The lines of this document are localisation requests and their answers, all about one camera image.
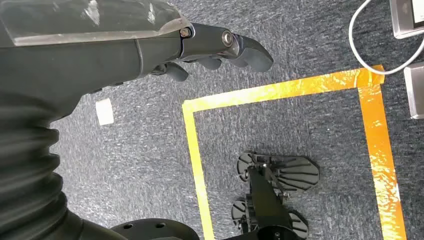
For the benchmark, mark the yellow floor tape outline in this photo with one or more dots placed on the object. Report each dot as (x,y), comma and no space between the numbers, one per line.
(377,139)

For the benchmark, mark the ribbed grey left arm sleeve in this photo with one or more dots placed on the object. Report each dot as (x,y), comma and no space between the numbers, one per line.
(28,179)

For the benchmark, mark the silver metal box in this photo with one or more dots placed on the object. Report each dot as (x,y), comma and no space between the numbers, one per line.
(405,18)
(415,89)

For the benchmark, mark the black round robot joint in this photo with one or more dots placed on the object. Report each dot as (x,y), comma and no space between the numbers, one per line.
(155,229)

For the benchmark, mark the white paper scrap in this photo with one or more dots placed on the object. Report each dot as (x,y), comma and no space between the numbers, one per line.
(104,111)

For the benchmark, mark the black robot foot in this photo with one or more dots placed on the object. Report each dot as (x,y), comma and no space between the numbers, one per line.
(294,172)
(298,225)

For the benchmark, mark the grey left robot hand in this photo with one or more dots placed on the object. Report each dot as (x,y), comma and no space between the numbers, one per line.
(99,56)

